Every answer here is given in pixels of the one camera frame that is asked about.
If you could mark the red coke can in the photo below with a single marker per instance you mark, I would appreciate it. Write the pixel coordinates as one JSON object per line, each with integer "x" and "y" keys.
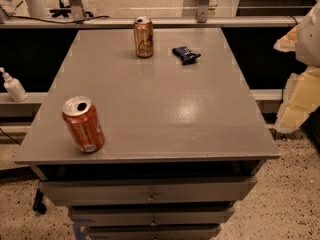
{"x": 80, "y": 115}

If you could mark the gold orange soda can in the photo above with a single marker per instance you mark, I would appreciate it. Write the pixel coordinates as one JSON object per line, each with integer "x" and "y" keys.
{"x": 143, "y": 35}

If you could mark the top grey drawer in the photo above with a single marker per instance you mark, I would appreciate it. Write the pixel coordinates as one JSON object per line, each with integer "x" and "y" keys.
{"x": 148, "y": 191}

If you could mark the bottom grey drawer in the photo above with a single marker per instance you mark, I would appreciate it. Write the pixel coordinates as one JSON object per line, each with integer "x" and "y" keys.
{"x": 168, "y": 232}

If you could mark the grey metal post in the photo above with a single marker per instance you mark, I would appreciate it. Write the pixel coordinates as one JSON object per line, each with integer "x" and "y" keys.
{"x": 77, "y": 10}

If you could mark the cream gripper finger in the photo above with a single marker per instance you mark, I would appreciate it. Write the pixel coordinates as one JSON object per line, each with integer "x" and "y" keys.
{"x": 287, "y": 43}
{"x": 301, "y": 97}

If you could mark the grey drawer cabinet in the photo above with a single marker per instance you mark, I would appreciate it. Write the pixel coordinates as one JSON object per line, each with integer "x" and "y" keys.
{"x": 160, "y": 118}

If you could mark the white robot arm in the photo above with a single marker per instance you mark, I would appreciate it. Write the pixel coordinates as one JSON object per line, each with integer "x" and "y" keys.
{"x": 308, "y": 39}

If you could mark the black caster wheel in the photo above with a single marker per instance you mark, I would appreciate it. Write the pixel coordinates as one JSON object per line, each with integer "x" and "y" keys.
{"x": 38, "y": 205}

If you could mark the white pump bottle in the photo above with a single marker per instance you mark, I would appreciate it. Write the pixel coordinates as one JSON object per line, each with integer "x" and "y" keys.
{"x": 13, "y": 87}

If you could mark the dark blue snack bag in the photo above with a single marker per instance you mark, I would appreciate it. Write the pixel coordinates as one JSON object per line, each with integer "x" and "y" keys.
{"x": 186, "y": 55}

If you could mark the grey drawer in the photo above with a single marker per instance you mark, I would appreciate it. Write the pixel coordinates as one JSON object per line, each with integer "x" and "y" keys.
{"x": 152, "y": 216}
{"x": 148, "y": 191}
{"x": 168, "y": 232}

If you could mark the grey metal post bracket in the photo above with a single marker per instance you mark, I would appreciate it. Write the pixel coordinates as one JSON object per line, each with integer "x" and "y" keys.
{"x": 202, "y": 11}

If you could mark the middle grey drawer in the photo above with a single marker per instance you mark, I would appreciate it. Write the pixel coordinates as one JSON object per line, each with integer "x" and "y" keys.
{"x": 152, "y": 216}

